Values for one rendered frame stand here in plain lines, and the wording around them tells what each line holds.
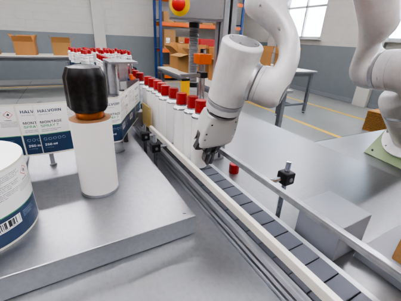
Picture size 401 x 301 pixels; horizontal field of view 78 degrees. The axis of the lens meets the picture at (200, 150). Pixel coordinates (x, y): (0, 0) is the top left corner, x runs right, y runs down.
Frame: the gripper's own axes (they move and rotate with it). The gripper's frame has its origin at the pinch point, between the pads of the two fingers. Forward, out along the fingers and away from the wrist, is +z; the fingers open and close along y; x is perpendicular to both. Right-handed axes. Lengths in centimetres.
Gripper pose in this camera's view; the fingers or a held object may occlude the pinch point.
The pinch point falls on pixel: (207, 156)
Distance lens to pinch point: 69.1
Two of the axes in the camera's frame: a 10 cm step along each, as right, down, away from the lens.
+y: -8.8, 1.7, -4.5
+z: -2.0, 7.2, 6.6
